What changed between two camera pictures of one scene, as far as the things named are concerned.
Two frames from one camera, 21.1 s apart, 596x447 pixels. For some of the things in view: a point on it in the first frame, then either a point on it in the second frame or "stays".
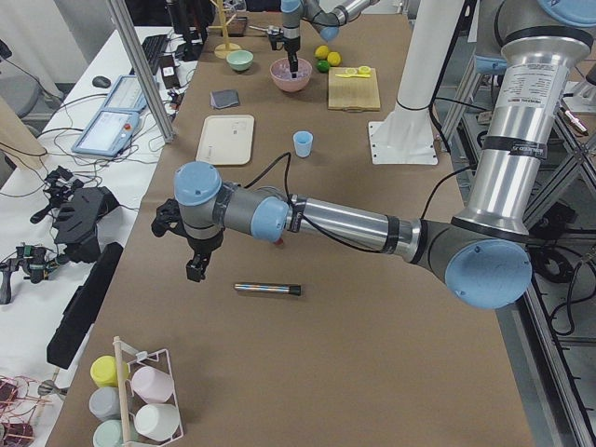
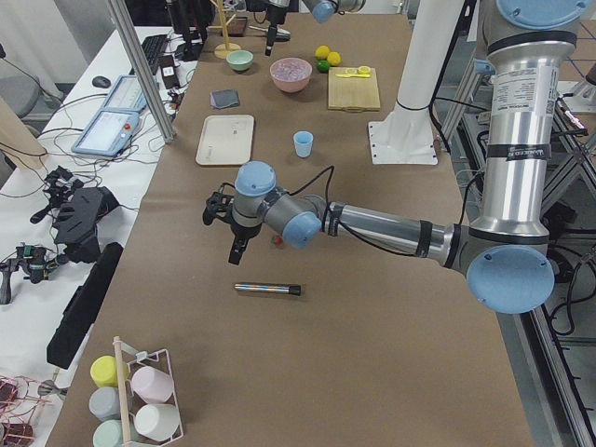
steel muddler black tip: (294, 290) stays
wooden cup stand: (223, 50) stays
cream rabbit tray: (227, 140) stays
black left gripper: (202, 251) → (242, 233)
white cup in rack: (156, 421) stays
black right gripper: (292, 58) → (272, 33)
